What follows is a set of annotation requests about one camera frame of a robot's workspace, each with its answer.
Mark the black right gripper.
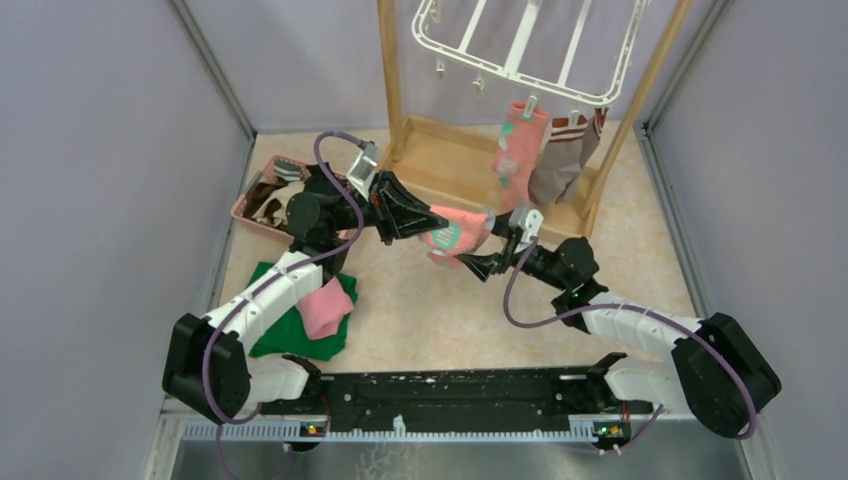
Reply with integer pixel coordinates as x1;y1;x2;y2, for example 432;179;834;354
453;209;569;291

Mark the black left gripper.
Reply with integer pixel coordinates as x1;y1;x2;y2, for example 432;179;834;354
329;168;447;245

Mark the pink sock with green pattern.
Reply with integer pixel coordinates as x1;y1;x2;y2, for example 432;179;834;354
490;102;550;213

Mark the grey sock with red stripes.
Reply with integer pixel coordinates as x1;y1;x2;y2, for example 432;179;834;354
560;107;609;200

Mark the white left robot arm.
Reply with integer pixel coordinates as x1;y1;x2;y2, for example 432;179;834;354
162;172;449;425

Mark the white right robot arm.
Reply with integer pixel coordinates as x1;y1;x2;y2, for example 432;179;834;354
458;208;782;440

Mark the wooden hanger stand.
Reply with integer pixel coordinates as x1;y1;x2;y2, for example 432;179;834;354
377;1;692;243

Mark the pile of socks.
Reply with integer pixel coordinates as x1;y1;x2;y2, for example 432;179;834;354
241;158;313;230

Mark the white clip drying hanger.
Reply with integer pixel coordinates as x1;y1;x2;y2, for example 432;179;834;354
410;1;649;108

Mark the pink folded cloth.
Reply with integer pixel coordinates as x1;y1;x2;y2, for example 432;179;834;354
296;278;354;340

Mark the pink plastic basket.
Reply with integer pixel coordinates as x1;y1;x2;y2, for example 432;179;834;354
230;154;352;243

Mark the green folded cloth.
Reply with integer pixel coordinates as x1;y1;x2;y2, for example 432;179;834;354
249;273;358;361

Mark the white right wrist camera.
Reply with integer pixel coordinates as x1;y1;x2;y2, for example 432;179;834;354
508;204;544;244

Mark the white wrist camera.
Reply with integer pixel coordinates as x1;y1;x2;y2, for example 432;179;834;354
508;204;544;244
346;142;383;197

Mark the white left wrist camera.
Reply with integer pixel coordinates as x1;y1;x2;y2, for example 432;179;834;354
346;142;383;197

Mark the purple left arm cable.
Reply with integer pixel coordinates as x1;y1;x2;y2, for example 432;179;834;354
201;131;372;480

